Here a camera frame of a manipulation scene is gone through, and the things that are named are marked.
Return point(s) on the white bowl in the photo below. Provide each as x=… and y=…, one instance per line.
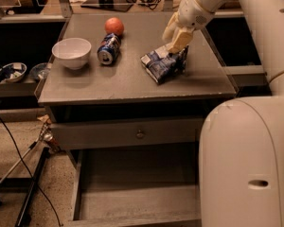
x=72, y=53

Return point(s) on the blue soda can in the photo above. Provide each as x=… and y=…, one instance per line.
x=109, y=49

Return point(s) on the closed grey top drawer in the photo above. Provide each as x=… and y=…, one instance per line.
x=127, y=133

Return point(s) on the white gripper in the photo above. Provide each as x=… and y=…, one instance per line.
x=192, y=12

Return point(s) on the small bowl with items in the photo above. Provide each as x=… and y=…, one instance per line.
x=13, y=72

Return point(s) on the open grey middle drawer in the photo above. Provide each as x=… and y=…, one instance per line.
x=141, y=186

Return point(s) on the black monitor stand base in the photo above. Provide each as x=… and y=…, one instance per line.
x=112, y=5

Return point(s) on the dark blue small bowl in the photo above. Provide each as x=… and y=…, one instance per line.
x=40, y=71

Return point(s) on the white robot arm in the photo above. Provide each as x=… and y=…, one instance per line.
x=241, y=152

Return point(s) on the grey wooden drawer cabinet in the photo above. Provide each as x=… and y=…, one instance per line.
x=125, y=91

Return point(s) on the blue chip bag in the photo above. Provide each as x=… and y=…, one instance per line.
x=161, y=64

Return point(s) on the black stand frame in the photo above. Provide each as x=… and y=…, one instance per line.
x=24, y=185

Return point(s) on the orange ball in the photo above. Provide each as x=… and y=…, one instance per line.
x=114, y=25

